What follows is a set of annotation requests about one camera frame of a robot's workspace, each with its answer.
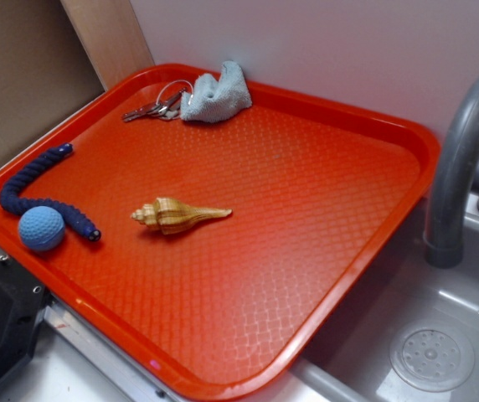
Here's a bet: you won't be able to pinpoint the blue dimpled ball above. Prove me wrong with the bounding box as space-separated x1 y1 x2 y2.
18 206 65 251

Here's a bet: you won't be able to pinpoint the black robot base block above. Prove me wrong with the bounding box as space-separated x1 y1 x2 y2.
0 255 49 384

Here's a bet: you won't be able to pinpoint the orange plastic tray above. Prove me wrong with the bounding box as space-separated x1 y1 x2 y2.
0 64 440 401

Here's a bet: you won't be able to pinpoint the tan spiral seashell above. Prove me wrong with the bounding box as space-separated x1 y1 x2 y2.
130 198 233 235

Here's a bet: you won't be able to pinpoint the light blue cloth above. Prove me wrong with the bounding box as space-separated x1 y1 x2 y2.
180 61 253 123

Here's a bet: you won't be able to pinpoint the grey curved faucet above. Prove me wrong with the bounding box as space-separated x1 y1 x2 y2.
424 78 479 268

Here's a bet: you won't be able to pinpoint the light wooden board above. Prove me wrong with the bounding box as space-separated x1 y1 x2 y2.
61 0 154 90

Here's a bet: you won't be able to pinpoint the grey plastic sink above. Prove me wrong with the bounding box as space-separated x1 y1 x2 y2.
293 192 479 402

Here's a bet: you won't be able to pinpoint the sink drain strainer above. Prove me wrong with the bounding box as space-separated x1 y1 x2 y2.
389 320 475 393

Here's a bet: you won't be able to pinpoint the brown cardboard panel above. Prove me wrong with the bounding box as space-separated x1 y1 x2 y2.
0 1 103 167

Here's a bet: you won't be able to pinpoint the silver keys on ring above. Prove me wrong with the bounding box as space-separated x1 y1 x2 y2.
121 80 194 123

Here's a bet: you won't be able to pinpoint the dark blue rope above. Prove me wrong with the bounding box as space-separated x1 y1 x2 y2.
0 142 102 243

